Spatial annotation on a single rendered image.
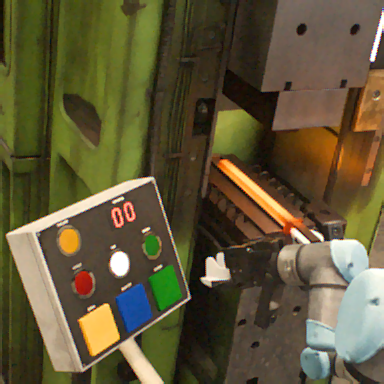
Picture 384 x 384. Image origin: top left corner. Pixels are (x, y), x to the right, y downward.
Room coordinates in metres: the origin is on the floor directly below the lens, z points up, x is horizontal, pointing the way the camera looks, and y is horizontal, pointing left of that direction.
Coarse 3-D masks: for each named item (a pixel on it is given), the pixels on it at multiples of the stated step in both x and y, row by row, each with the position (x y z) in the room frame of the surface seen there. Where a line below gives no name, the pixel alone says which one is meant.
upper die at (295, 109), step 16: (224, 80) 1.79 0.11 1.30; (240, 80) 1.73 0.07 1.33; (240, 96) 1.73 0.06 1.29; (256, 96) 1.67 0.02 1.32; (272, 96) 1.63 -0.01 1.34; (288, 96) 1.62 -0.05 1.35; (304, 96) 1.65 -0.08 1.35; (320, 96) 1.68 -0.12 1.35; (336, 96) 1.71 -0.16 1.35; (256, 112) 1.66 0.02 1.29; (272, 112) 1.62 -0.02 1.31; (288, 112) 1.63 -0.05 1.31; (304, 112) 1.66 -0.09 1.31; (320, 112) 1.69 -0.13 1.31; (336, 112) 1.72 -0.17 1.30; (272, 128) 1.61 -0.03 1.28; (288, 128) 1.64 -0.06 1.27
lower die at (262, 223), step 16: (240, 160) 2.03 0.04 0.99; (224, 176) 1.90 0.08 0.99; (256, 176) 1.94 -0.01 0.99; (208, 192) 1.81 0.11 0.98; (224, 192) 1.81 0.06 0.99; (240, 192) 1.83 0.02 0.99; (272, 192) 1.86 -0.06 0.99; (208, 208) 1.77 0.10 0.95; (224, 208) 1.74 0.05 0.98; (240, 208) 1.74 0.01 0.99; (256, 208) 1.75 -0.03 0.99; (288, 208) 1.78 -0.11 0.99; (240, 224) 1.67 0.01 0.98; (256, 224) 1.67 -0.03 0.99; (272, 224) 1.68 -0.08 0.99; (304, 224) 1.71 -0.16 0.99; (240, 240) 1.64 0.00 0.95; (288, 240) 1.68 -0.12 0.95
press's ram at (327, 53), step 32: (256, 0) 1.64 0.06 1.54; (288, 0) 1.59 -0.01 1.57; (320, 0) 1.64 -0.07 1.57; (352, 0) 1.70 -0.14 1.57; (256, 32) 1.62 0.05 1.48; (288, 32) 1.60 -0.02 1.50; (320, 32) 1.65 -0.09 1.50; (352, 32) 1.71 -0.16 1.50; (256, 64) 1.61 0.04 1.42; (288, 64) 1.61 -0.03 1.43; (320, 64) 1.67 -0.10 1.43; (352, 64) 1.72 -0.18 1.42
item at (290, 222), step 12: (228, 168) 1.92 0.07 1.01; (240, 180) 1.87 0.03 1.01; (252, 192) 1.81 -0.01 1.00; (264, 192) 1.81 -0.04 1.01; (264, 204) 1.76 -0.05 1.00; (276, 204) 1.76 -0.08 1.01; (288, 216) 1.70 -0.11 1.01; (288, 228) 1.66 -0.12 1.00; (300, 228) 1.64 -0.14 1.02; (312, 240) 1.59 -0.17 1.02
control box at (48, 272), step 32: (128, 192) 1.33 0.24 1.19; (32, 224) 1.18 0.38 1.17; (64, 224) 1.17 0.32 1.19; (96, 224) 1.23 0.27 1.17; (128, 224) 1.29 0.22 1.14; (160, 224) 1.36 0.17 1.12; (32, 256) 1.11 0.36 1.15; (64, 256) 1.14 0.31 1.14; (96, 256) 1.19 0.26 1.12; (128, 256) 1.25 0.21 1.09; (160, 256) 1.32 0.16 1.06; (32, 288) 1.11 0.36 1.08; (64, 288) 1.10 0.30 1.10; (96, 288) 1.16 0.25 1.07; (128, 288) 1.22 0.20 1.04; (64, 320) 1.07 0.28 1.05; (64, 352) 1.06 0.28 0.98
